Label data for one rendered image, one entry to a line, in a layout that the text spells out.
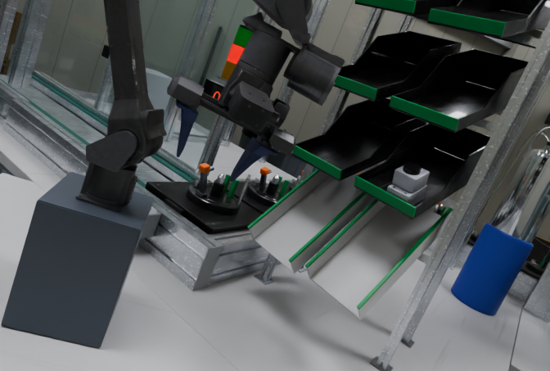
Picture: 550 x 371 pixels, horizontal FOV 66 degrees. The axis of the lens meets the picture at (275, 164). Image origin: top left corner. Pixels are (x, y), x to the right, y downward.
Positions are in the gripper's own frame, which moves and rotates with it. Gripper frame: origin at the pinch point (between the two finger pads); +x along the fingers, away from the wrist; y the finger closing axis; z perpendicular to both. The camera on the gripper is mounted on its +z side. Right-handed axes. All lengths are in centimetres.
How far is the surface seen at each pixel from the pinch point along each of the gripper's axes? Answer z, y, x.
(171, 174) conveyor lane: -69, 6, 24
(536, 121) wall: -392, 441, -154
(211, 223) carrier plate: -29.9, 13.5, 20.6
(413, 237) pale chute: -9.7, 45.7, 0.5
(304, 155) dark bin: -20.3, 21.0, -3.3
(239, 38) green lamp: -63, 5, -20
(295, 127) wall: -427, 164, 3
